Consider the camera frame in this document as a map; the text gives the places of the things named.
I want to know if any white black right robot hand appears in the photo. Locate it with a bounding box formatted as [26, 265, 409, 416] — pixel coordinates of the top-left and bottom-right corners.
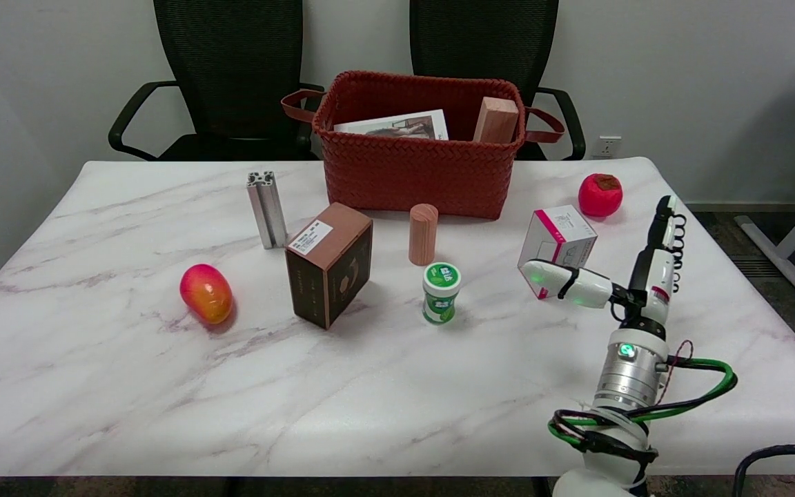
[521, 195, 687, 337]

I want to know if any white paper box pink edge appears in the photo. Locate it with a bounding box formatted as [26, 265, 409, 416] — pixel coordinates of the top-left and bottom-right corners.
[518, 204, 598, 300]

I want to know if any brown cardboard box white label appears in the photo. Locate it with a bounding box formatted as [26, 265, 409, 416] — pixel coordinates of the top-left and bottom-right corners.
[284, 202, 374, 330]

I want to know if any red persimmon fruit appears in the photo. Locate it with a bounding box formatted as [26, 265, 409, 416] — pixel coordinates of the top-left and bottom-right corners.
[578, 173, 625, 219]

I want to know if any green white plastic can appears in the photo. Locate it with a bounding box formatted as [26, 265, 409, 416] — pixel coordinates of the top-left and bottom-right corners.
[422, 262, 462, 326]

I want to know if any wooden rectangular block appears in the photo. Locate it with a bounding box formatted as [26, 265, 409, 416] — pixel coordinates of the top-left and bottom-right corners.
[473, 97, 520, 144]

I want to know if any wooden cylinder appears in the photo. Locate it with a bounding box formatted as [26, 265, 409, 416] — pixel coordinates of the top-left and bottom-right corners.
[409, 203, 440, 266]

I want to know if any red woven basket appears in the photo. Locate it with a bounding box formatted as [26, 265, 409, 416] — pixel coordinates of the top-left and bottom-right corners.
[281, 70, 566, 220]

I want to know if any black mesh office chair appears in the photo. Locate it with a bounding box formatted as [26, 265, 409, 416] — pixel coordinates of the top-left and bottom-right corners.
[108, 0, 326, 162]
[409, 0, 587, 162]

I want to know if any white printed booklet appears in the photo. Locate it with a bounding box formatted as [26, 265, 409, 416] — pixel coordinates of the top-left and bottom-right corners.
[334, 108, 450, 141]

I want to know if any silver aluminium extrusion profile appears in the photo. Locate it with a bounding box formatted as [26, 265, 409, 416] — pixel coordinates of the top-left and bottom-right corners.
[246, 170, 288, 250]

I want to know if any red yellow mango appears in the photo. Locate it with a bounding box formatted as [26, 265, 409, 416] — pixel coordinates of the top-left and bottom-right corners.
[179, 263, 235, 325]

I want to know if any thin red robot wire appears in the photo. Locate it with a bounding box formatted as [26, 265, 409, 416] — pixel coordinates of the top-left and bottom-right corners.
[653, 339, 694, 409]

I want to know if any green robot cable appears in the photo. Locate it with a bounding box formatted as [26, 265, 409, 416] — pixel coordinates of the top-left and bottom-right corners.
[548, 358, 738, 447]

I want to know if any white desk frame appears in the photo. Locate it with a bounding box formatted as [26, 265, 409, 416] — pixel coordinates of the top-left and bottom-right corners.
[735, 67, 795, 310]

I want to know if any black cable loop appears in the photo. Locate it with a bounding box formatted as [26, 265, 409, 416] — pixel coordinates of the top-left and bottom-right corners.
[733, 445, 795, 497]

